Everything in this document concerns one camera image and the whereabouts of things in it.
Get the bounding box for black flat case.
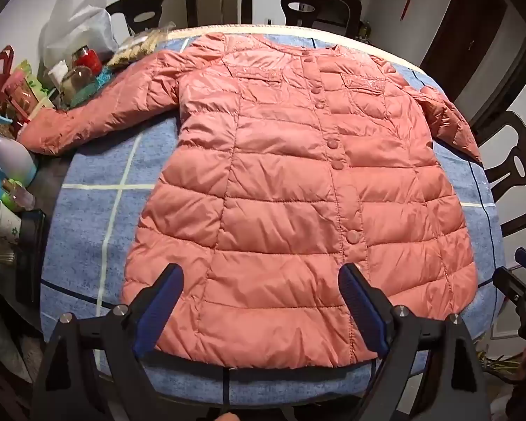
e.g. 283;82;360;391
14;208;50;308

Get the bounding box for white spray bottle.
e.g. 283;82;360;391
0;113;38;186

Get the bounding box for green and pink box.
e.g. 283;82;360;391
4;59;55;120

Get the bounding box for small perfume bottle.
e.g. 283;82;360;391
1;178;36;210

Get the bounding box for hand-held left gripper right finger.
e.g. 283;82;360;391
337;263;494;421

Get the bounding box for blue blanket with cream grid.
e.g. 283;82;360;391
39;31;509;409

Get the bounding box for white plastic bag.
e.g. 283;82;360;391
41;0;120;93

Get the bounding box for black chair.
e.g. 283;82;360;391
240;0;363;39
105;0;199;36
472;109;526;238

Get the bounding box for dark wooden door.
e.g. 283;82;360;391
420;0;526;120

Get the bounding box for clear bag of tan snacks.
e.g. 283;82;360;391
107;22;177;71

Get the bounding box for green plant leaves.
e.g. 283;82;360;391
476;346;523;379

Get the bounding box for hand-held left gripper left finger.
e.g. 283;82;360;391
28;263;185;421

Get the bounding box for pink puffer coat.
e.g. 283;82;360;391
18;31;484;369

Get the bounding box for white paper cup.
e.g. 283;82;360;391
0;199;23;243

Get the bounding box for clear glass jar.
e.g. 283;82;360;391
59;66;95;102

